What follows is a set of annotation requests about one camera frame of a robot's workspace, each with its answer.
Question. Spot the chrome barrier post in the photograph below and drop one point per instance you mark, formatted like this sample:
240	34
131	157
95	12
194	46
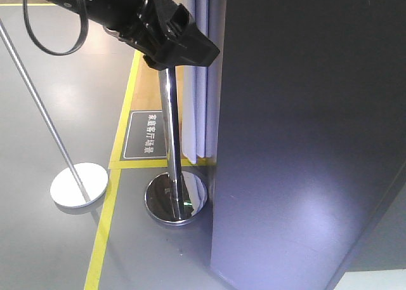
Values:
176	197

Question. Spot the dark floor sign sticker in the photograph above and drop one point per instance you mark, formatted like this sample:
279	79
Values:
144	138

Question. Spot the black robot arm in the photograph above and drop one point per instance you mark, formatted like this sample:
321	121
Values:
108	12

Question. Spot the light blue curtain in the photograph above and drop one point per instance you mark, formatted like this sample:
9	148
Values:
202	85

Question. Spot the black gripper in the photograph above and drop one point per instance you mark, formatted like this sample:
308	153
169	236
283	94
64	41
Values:
166	33

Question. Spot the open fridge door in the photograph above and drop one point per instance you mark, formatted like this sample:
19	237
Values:
311	146

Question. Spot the metal stanchion post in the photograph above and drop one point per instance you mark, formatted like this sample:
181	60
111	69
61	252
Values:
78	185

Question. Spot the yellow floor tape line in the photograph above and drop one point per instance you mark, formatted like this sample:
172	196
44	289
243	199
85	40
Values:
113	243

